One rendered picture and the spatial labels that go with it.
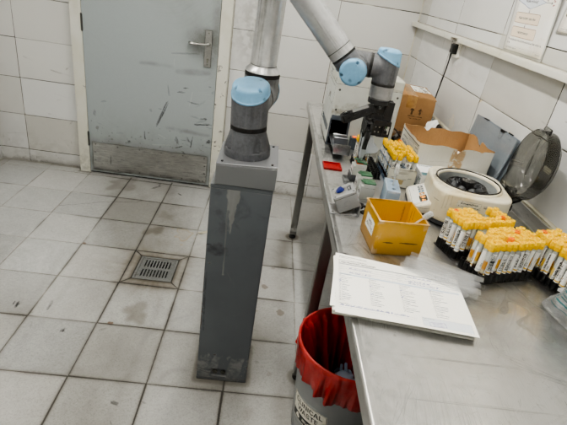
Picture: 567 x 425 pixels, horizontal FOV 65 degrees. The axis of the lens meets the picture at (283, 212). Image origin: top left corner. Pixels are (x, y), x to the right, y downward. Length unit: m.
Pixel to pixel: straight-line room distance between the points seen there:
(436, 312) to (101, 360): 1.43
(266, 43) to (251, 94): 0.19
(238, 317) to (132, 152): 2.02
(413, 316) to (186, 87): 2.53
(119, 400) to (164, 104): 2.04
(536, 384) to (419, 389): 0.24
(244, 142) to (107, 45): 2.03
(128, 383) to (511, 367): 1.41
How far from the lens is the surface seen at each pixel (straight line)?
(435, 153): 1.72
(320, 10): 1.32
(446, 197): 1.40
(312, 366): 1.47
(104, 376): 1.99
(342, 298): 0.98
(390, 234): 1.17
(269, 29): 1.47
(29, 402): 1.97
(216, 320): 1.73
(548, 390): 1.01
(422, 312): 1.02
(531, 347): 1.09
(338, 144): 1.76
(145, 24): 3.21
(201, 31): 3.14
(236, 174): 1.40
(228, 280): 1.61
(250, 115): 1.38
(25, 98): 3.69
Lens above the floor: 1.47
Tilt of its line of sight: 28 degrees down
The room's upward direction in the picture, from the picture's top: 9 degrees clockwise
